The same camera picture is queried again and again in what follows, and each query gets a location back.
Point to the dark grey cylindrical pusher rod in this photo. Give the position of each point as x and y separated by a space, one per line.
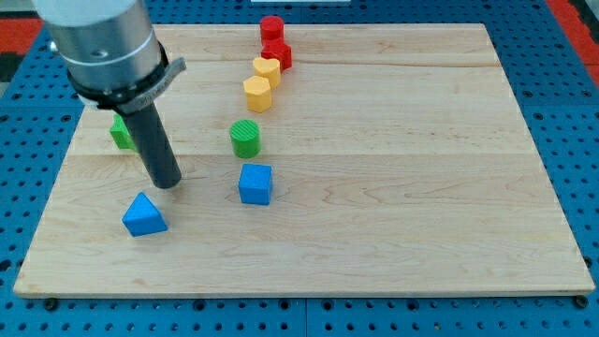
147 132

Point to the blue triangle block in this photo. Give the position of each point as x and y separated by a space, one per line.
143 218

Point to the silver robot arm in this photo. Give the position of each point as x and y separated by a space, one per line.
115 61

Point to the blue cube block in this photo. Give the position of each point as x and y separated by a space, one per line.
255 184

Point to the green block behind rod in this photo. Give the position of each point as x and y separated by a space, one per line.
120 134

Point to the green cylinder block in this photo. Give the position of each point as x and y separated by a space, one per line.
245 138

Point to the yellow hexagon block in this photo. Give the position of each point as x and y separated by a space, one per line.
257 93

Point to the yellow heart block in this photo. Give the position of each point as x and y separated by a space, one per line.
269 69

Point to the red star block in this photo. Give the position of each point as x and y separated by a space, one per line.
279 50

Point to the red cylinder block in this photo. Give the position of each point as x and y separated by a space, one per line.
271 28

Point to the wooden board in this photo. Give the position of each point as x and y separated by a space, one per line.
402 167

